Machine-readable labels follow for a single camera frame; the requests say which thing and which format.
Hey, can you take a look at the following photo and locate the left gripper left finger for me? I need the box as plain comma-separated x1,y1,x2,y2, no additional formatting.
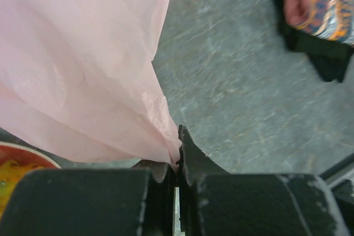
1,161,176,235

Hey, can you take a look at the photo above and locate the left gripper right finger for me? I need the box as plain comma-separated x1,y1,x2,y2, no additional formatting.
178,125,350,235

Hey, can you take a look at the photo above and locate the pineapple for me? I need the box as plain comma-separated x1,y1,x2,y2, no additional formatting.
1,160,47,213

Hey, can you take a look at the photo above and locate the pink plastic bag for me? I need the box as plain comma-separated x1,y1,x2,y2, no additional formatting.
1,0,181,167

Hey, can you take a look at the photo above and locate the white fruit plate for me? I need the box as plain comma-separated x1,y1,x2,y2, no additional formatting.
1,141,61,169

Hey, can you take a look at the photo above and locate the black cloth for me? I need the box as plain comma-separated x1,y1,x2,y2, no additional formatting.
273,0,353,83

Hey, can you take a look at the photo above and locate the red printed t-shirt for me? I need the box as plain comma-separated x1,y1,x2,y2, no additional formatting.
283,0,353,46

